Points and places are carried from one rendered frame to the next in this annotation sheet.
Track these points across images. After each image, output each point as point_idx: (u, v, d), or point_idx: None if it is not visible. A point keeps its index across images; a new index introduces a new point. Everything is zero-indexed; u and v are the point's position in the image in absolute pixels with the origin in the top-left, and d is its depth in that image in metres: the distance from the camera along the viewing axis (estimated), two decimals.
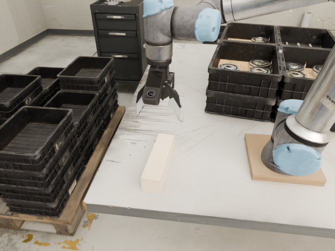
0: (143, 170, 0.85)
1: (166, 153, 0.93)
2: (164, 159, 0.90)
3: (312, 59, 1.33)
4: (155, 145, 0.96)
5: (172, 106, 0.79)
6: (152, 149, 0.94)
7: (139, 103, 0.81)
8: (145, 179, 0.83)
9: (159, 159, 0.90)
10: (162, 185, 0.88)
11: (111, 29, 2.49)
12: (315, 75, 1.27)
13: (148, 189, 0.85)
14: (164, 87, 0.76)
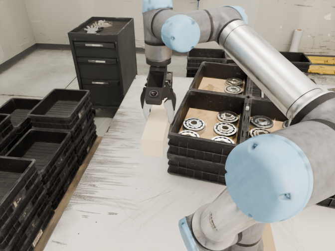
0: (143, 132, 0.76)
1: (166, 114, 0.84)
2: (165, 120, 0.81)
3: (283, 112, 1.27)
4: (152, 108, 0.87)
5: (167, 107, 0.80)
6: (150, 112, 0.85)
7: (145, 108, 0.81)
8: (147, 140, 0.73)
9: (159, 121, 0.81)
10: (164, 149, 0.79)
11: (90, 57, 2.42)
12: None
13: (149, 153, 0.76)
14: (165, 86, 0.76)
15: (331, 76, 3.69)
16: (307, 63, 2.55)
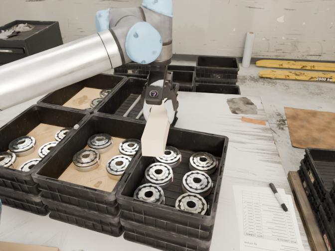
0: (143, 132, 0.76)
1: (166, 114, 0.84)
2: (165, 120, 0.81)
3: (127, 130, 1.15)
4: (152, 108, 0.87)
5: (167, 107, 0.80)
6: (150, 112, 0.85)
7: (145, 108, 0.81)
8: (147, 140, 0.73)
9: (159, 121, 0.81)
10: (164, 149, 0.79)
11: (3, 62, 2.31)
12: (119, 153, 1.09)
13: (149, 153, 0.76)
14: (165, 86, 0.76)
15: (282, 81, 3.57)
16: (234, 69, 2.43)
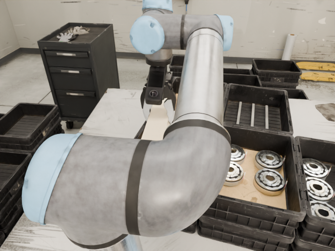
0: (143, 132, 0.76)
1: (166, 114, 0.84)
2: (165, 120, 0.81)
3: (257, 141, 1.10)
4: (152, 108, 0.87)
5: (167, 107, 0.80)
6: (150, 112, 0.85)
7: (145, 108, 0.81)
8: None
9: (159, 121, 0.81)
10: None
11: (63, 66, 2.25)
12: (257, 166, 1.04)
13: None
14: (165, 86, 0.76)
15: (326, 84, 3.52)
16: (297, 73, 2.38)
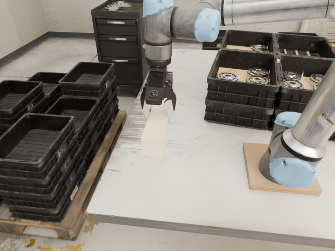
0: (143, 132, 0.76)
1: (166, 114, 0.84)
2: (165, 120, 0.81)
3: (310, 67, 1.36)
4: (152, 108, 0.87)
5: (167, 107, 0.80)
6: (150, 112, 0.85)
7: (145, 108, 0.81)
8: (147, 140, 0.73)
9: (159, 121, 0.81)
10: (164, 149, 0.79)
11: (111, 34, 2.51)
12: (312, 84, 1.30)
13: (149, 153, 0.76)
14: (165, 87, 0.76)
15: None
16: None
